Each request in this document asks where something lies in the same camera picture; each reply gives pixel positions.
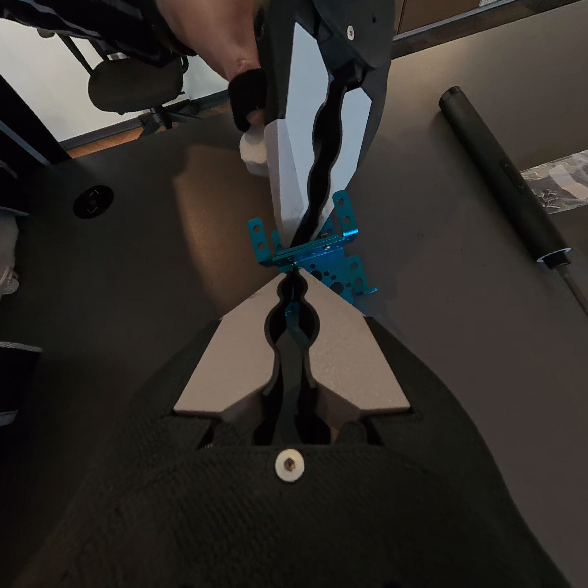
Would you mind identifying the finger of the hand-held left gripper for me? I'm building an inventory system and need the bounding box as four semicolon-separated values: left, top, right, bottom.
263;22;337;247
300;86;374;247

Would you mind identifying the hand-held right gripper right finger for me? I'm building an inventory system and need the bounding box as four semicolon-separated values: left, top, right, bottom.
294;269;412;445

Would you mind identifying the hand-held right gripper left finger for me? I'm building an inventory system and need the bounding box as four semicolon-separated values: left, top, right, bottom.
174;270;295;445

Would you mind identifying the blue metal bracket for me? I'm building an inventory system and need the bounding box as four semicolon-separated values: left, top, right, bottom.
247;189;378;328

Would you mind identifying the black electric screwdriver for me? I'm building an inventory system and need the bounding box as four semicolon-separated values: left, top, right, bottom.
438;86;588;318

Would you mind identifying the dark desk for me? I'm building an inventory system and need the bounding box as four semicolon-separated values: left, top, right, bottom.
0;0;588;588

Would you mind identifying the round black desk grommet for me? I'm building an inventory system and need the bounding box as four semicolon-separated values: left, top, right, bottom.
72;185;115;219

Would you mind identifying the person's left hand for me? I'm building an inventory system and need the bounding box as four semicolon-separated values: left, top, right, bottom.
164;0;263;81

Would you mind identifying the flat clear screw bag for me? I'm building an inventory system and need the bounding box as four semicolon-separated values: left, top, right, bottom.
519;149;588;213

